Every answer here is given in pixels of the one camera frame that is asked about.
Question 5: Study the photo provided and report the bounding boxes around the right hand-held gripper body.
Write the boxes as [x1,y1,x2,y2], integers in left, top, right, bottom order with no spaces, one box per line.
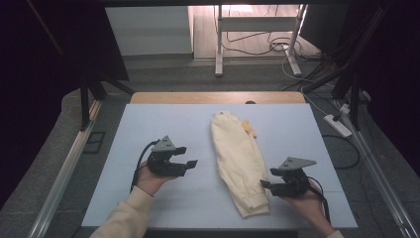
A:
[271,156,318,198]

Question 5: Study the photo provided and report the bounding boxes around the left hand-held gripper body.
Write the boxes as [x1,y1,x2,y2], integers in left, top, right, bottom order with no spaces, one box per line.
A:
[146,135,188,178]

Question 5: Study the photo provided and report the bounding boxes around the cream baby pants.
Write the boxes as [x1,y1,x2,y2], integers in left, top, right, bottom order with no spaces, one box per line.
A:
[210,110,270,219]

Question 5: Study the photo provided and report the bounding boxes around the person's left hand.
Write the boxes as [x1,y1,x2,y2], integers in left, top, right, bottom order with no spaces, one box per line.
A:
[135,161,176,197]

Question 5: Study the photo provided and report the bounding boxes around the person's right hand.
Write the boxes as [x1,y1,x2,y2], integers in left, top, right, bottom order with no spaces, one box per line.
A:
[283,179,327,220]

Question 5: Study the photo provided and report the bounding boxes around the light blue table mat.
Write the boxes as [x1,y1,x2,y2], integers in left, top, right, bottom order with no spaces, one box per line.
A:
[80,103,359,229]

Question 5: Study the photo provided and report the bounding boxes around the wooden table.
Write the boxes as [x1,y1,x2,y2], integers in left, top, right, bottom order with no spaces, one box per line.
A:
[130,91,307,105]

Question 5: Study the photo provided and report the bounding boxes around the dark floor socket cover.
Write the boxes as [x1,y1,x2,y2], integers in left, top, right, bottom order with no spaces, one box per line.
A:
[81,130,107,155]

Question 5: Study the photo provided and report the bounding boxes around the white power strip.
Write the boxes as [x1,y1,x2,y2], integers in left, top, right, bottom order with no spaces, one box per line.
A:
[323,113,354,139]

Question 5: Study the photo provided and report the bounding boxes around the black metal stand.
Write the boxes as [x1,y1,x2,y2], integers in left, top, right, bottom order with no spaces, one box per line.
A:
[78,67,136,132]
[300,6,389,131]

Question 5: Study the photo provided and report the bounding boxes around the white panel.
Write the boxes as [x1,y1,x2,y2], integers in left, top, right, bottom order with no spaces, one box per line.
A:
[104,6,194,57]

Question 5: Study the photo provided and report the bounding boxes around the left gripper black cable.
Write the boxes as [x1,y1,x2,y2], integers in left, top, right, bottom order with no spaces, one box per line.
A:
[130,140,160,194]

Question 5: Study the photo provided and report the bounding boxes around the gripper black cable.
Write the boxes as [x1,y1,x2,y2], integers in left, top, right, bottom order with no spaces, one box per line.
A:
[130,140,160,194]
[307,176,332,224]

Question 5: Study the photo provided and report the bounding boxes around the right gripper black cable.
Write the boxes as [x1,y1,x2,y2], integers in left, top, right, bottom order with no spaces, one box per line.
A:
[307,176,332,224]

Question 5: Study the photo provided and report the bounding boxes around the black floor cable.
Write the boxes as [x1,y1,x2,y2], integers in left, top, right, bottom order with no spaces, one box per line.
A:
[321,133,362,171]

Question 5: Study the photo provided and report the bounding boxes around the metal floor rail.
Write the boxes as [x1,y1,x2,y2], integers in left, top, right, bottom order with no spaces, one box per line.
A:
[27,100,104,238]
[332,98,420,238]

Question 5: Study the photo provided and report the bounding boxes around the tangle of floor cables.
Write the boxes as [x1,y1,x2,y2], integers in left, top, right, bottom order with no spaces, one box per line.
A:
[220,30,322,63]

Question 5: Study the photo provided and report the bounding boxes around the white desk frame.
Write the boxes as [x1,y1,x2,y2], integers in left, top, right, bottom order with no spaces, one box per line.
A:
[214,3,309,78]

